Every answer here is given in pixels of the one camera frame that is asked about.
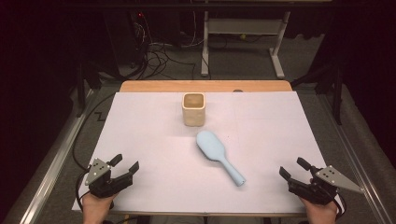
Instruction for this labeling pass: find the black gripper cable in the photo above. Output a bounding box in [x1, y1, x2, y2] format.
[333, 192, 347, 219]
[75, 171, 92, 213]

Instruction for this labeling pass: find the light blue hairbrush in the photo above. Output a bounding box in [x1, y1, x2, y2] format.
[195, 130, 247, 188]

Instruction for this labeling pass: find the aluminium floor rail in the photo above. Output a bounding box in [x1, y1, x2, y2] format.
[17, 88, 96, 224]
[318, 92, 390, 224]

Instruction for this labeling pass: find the black metal stand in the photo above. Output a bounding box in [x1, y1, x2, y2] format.
[75, 59, 105, 119]
[290, 62, 346, 126]

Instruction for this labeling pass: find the person's left hand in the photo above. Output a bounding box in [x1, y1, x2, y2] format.
[81, 190, 120, 224]

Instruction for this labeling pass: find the wooden table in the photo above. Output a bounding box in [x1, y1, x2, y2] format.
[78, 79, 339, 218]

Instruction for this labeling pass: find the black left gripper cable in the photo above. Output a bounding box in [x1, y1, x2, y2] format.
[75, 171, 92, 213]

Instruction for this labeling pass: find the black floor cable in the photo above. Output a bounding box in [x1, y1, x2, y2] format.
[72, 91, 117, 172]

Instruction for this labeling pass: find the white metal desk frame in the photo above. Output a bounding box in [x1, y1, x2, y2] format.
[200, 10, 292, 79]

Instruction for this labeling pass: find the beige square cup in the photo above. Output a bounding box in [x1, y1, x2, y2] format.
[181, 91, 206, 128]

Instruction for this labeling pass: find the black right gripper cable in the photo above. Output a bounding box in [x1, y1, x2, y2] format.
[333, 192, 347, 219]

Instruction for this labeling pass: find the person's right hand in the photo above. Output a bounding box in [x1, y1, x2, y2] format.
[299, 196, 339, 224]

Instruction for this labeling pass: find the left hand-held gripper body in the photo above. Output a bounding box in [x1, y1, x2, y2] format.
[84, 157, 134, 199]

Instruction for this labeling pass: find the white sheet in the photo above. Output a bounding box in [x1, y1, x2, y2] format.
[72, 91, 346, 215]

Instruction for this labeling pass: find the tangle of floor cables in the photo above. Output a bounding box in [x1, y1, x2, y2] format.
[124, 12, 213, 80]

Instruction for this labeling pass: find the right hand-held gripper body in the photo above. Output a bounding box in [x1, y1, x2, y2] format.
[288, 165, 364, 206]

